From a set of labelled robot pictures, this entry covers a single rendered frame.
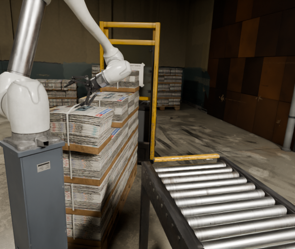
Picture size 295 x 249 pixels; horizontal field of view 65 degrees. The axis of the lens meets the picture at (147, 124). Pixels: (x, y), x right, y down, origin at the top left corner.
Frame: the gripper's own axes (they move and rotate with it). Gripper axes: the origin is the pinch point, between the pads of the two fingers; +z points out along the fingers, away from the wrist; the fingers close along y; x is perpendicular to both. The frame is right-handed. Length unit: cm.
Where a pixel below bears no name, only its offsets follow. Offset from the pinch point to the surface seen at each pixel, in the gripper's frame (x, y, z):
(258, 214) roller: -51, 80, -72
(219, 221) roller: -58, 72, -57
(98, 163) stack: -9.9, 44.3, 0.6
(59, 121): -14.0, 10.8, 7.5
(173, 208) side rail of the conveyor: -55, 63, -42
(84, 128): -14.4, 20.8, -4.1
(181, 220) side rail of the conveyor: -61, 64, -45
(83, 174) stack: -10.1, 46.4, 13.4
